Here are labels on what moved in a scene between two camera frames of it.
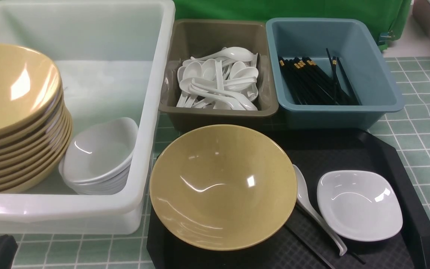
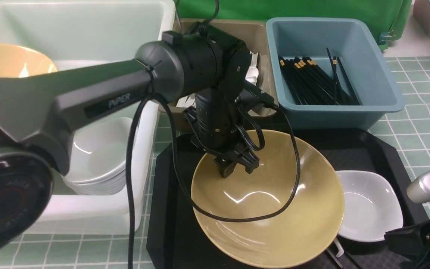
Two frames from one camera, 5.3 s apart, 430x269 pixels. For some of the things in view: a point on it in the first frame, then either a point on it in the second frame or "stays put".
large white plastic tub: (114, 58) stays put
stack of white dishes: (99, 158) stays put
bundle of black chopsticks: (311, 85) stays put
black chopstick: (314, 251) → (337, 262)
